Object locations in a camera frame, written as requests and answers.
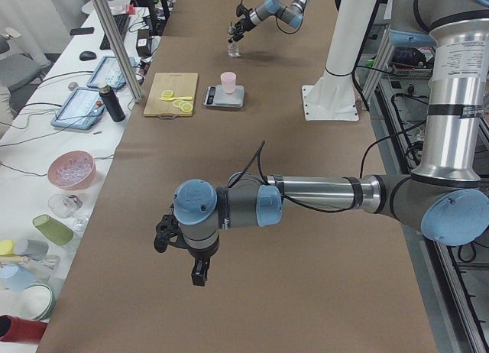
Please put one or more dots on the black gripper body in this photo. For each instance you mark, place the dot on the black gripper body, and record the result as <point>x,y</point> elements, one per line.
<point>199,258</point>
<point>245,23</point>

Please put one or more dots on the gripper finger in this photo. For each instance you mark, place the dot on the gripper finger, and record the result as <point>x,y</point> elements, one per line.
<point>199,272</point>

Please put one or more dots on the glass sauce bottle steel spout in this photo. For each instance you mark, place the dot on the glass sauce bottle steel spout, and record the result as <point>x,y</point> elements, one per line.
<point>233,47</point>

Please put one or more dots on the pink plastic cup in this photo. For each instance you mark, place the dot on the pink plastic cup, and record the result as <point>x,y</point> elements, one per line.
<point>228,82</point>

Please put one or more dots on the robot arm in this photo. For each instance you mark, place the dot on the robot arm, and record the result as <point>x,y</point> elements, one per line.
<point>292,15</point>
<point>440,197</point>

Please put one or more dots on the digital kitchen scale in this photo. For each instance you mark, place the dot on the digital kitchen scale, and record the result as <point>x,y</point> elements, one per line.
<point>216,97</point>

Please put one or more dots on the clear glass cup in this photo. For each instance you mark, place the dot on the clear glass cup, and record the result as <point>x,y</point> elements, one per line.
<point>64,206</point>

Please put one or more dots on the green plastic cup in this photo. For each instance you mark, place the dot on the green plastic cup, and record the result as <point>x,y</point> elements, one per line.
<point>53,230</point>

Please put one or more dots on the grey cup lying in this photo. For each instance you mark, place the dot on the grey cup lying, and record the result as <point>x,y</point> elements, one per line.
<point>36,250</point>

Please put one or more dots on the light blue cup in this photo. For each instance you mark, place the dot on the light blue cup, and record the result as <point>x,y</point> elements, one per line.
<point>16,277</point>

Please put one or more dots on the yellow cup lying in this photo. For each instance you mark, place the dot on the yellow cup lying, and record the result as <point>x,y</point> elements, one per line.
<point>7,248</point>

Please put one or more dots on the bamboo cutting board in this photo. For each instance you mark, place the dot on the bamboo cutting board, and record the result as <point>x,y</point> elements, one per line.
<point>183,84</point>

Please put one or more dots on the yellow plastic knife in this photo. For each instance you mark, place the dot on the yellow plastic knife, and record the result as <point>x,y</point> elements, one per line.
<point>173,98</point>

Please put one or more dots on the lemon slice outer row end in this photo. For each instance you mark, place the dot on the lemon slice outer row end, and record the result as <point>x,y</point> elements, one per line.
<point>186,107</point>

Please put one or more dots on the lemon slice row middle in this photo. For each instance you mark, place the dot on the lemon slice row middle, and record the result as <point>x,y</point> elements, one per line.
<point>182,105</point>

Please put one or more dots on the lemon slice by knife tip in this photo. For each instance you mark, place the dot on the lemon slice by knife tip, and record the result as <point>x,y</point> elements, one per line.
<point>167,94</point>

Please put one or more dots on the black box with label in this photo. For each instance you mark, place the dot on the black box with label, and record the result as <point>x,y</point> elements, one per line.
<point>144,43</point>

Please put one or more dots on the pink bowl with ice cubes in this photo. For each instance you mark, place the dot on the pink bowl with ice cubes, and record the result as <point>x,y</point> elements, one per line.
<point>72,171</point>

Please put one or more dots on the black thermos bottle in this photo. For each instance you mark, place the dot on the black thermos bottle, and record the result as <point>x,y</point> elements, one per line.
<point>110,100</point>

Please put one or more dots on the teach pendant with red button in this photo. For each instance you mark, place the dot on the teach pendant with red button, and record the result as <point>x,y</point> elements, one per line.
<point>80,111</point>

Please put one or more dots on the white green rimmed bowl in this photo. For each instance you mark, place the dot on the white green rimmed bowl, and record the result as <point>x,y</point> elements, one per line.
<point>34,303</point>

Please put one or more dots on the black smartphone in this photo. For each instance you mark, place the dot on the black smartphone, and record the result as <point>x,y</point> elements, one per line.
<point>82,31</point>

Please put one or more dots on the black computer mouse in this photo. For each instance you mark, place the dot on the black computer mouse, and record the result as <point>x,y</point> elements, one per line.
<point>87,55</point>

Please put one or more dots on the red cylinder container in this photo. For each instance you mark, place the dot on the red cylinder container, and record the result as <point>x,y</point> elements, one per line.
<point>18,330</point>

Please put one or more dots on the grey office chair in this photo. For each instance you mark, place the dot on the grey office chair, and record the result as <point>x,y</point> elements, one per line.
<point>18,70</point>

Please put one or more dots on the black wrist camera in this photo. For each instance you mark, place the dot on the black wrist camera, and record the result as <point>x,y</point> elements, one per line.
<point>242,11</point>

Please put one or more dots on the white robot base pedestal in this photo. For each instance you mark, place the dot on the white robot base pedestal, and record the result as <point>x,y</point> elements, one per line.
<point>332,98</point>

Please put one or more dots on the aluminium frame post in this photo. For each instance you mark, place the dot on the aluminium frame post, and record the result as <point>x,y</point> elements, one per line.
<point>111,31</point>

